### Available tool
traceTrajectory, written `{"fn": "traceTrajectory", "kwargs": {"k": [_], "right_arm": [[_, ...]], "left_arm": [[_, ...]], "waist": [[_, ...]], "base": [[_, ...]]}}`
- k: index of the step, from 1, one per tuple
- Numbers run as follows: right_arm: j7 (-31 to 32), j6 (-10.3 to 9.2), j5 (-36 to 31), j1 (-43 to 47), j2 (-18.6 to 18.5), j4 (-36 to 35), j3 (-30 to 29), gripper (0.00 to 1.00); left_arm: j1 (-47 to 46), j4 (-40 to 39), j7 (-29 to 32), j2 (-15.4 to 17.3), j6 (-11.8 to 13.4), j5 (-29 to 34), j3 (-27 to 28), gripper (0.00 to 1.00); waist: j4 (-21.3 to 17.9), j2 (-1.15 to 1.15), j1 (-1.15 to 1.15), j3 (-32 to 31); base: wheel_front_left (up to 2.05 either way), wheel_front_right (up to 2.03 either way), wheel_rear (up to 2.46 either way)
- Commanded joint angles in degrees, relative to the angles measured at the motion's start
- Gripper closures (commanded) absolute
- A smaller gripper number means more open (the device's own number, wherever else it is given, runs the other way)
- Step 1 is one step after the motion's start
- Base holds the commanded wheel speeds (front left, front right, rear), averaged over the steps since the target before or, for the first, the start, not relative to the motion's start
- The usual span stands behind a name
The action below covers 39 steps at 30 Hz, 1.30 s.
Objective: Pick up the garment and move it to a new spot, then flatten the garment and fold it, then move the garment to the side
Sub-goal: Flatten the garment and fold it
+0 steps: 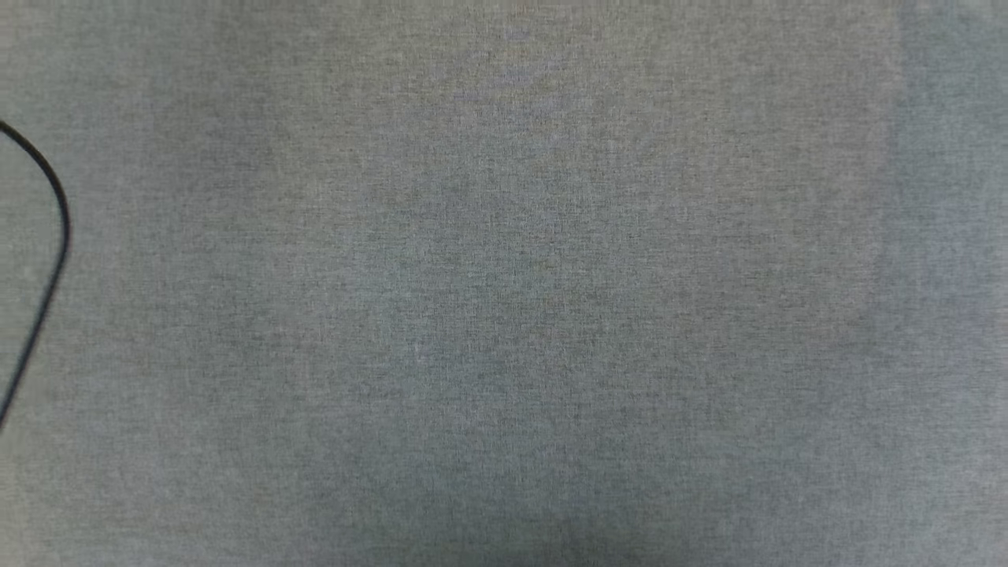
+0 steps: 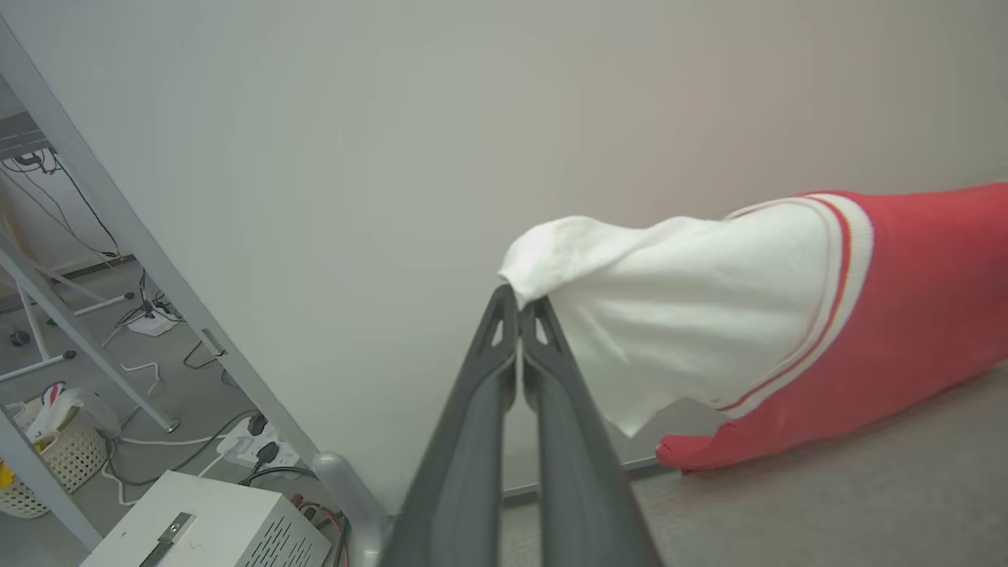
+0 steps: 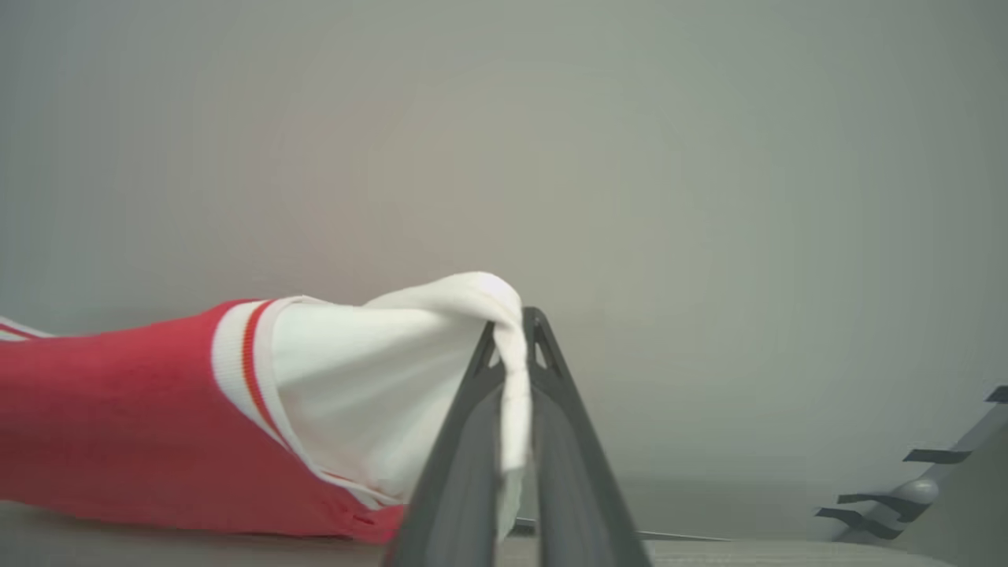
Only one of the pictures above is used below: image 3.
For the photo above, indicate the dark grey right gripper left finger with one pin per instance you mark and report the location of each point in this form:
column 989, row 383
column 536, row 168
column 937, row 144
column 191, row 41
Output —
column 457, row 488

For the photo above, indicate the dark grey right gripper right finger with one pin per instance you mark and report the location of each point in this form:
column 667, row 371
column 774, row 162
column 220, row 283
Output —
column 575, row 488

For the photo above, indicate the red and white jersey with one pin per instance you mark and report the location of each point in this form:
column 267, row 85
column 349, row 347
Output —
column 118, row 417

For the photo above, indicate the black tape strip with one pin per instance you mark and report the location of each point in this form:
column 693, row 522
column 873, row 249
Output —
column 858, row 522
column 882, row 504
column 937, row 456

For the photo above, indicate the grey metal frame leg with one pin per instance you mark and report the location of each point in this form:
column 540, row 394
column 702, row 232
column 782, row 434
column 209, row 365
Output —
column 969, row 441

